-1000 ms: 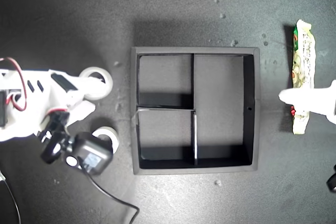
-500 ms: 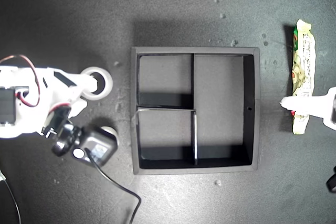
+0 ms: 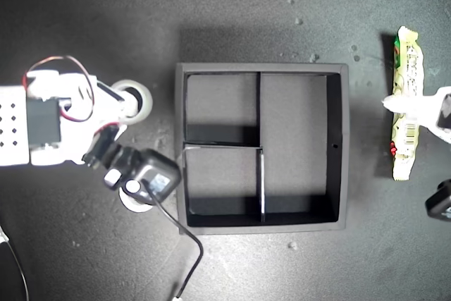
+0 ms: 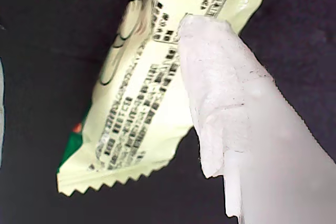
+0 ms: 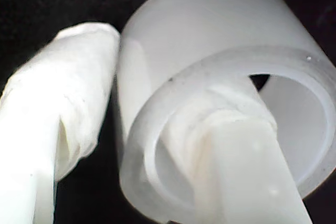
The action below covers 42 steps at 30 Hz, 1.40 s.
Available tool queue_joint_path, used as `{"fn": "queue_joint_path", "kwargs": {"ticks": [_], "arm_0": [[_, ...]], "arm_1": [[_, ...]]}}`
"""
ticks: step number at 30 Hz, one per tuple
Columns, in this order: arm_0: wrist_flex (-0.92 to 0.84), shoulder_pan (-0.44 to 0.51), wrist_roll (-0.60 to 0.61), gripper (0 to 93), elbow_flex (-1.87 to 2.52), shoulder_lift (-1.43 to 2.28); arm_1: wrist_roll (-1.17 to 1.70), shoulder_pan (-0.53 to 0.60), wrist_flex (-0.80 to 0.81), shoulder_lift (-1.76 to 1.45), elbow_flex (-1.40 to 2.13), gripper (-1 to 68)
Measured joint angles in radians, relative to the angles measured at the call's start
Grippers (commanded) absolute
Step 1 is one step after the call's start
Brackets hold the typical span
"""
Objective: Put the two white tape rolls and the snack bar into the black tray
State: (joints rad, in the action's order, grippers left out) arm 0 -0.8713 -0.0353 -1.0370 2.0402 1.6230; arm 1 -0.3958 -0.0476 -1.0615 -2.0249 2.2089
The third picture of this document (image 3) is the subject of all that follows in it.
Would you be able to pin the large white tape roll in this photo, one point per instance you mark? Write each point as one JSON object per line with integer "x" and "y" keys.
{"x": 148, "y": 103}

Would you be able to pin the snack bar green printed wrapper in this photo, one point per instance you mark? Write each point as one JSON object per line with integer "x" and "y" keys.
{"x": 408, "y": 65}

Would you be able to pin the small white tape roll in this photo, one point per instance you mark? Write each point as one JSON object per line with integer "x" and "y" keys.
{"x": 135, "y": 207}

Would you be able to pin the black tray with wells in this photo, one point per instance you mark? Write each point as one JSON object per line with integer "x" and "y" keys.
{"x": 292, "y": 132}

